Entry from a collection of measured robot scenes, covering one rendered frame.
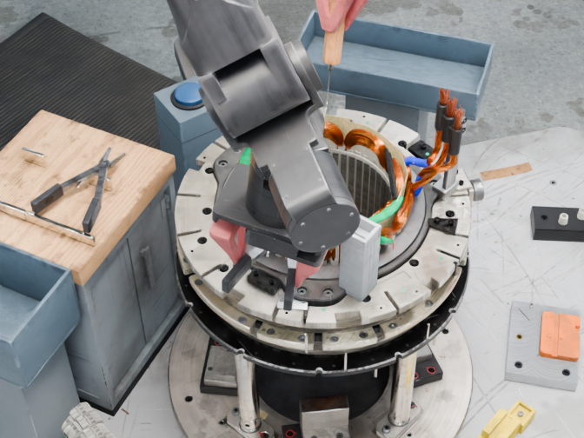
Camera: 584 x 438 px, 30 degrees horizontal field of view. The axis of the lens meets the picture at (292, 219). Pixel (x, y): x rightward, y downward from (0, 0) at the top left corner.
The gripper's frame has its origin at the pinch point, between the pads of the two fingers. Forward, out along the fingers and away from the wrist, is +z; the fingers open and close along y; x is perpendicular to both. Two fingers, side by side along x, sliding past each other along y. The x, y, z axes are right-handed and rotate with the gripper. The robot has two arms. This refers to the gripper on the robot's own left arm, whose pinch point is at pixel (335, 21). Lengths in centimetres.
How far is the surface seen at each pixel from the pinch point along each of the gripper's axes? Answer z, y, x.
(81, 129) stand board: 25.6, 0.5, 34.0
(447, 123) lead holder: 9.2, 10.1, -8.6
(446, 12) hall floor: 60, 197, 100
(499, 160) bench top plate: 35, 63, 9
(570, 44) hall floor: 59, 208, 64
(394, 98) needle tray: 19.0, 32.4, 11.4
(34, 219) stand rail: 30.1, -12.4, 25.9
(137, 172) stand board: 26.6, 0.2, 23.5
